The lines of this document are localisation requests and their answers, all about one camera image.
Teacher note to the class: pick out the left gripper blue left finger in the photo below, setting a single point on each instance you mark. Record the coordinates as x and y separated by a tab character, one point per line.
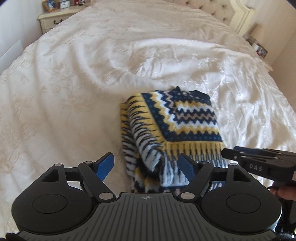
98	170

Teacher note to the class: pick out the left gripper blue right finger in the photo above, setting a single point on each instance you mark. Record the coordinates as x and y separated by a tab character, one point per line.
197	173

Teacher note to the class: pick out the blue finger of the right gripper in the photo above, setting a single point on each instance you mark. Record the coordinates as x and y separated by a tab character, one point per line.
248	150

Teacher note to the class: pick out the navy yellow patterned knit sweater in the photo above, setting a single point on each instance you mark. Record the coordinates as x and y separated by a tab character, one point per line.
158	126

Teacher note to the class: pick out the person right hand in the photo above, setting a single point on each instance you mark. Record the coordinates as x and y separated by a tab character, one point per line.
285	192

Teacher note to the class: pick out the white floral duvet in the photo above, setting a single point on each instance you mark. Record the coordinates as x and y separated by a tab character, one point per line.
60	100

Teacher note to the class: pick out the cream right nightstand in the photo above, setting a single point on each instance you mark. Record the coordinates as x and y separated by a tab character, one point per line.
268	67

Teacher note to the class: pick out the cream nightstand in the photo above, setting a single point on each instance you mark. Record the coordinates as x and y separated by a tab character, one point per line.
268	67
49	20

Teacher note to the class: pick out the right white table lamp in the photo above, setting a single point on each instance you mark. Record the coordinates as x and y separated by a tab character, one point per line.
256	36

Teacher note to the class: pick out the cream tufted headboard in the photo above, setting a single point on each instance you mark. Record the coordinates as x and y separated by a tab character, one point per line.
233	13

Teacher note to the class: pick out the cream left nightstand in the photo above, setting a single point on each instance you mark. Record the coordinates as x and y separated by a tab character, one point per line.
49	20

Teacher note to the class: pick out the small white alarm clock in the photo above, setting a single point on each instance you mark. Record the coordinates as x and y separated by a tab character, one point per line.
63	4

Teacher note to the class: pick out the brown photo frame right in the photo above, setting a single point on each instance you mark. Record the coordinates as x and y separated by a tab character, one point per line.
261	51

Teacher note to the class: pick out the wooden photo frame left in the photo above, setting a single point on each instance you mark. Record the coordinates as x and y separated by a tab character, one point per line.
50	5

